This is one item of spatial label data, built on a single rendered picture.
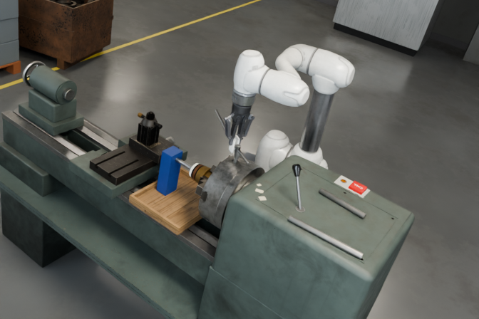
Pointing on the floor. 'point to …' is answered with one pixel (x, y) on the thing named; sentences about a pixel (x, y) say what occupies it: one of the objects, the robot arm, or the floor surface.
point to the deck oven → (393, 1)
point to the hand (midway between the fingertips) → (234, 144)
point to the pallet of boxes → (9, 31)
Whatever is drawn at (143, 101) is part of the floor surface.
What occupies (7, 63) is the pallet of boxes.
